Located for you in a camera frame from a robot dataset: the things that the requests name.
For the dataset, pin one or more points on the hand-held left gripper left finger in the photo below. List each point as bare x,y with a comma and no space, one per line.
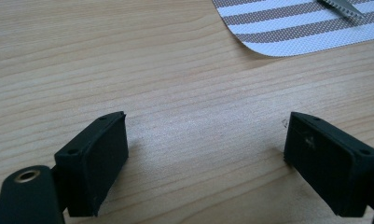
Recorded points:
91,168

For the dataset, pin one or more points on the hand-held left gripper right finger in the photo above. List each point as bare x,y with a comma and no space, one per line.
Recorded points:
327,165

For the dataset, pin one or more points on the striped woven placemat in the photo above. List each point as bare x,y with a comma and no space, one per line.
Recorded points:
296,28

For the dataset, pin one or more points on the serrated metal knife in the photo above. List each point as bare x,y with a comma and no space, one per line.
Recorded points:
343,6

